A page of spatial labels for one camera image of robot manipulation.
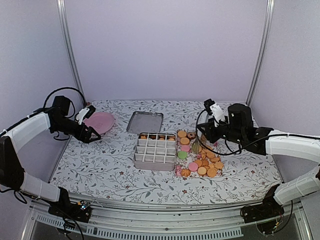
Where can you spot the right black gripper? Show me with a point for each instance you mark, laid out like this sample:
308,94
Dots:
210,133

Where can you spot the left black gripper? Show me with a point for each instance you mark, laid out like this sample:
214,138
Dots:
86,138

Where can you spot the metal tongs white handle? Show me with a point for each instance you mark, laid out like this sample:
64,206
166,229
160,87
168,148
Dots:
199,145

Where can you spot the metal divided cookie tin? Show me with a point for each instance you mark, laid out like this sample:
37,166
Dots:
156,153

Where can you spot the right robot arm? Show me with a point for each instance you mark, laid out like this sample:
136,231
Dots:
237,126

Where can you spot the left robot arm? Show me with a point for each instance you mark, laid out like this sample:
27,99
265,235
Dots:
54,119

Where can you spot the chocolate donut cookie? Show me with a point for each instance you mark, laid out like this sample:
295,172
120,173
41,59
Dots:
191,135

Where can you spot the pink plate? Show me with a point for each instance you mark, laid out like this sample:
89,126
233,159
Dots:
101,122

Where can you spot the floral cookie tray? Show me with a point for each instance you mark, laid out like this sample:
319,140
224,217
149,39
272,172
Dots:
209,164

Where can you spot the pink round cookie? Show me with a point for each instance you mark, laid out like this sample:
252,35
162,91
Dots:
193,167

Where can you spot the swirl butter cookie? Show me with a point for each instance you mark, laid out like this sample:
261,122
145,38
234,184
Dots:
185,172

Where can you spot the metal tin lid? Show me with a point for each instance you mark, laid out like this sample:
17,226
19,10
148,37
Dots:
145,122

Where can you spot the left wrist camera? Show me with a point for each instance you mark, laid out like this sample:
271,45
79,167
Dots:
85,113

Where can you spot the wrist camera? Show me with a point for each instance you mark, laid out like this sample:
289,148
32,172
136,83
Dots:
85,113
215,113

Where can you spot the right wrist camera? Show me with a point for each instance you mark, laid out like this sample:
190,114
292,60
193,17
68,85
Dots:
215,113

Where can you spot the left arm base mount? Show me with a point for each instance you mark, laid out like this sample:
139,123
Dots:
72,211

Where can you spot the front aluminium rail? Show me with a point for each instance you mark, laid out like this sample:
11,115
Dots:
121,220

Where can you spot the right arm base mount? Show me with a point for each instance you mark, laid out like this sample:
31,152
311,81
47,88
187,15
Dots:
270,215

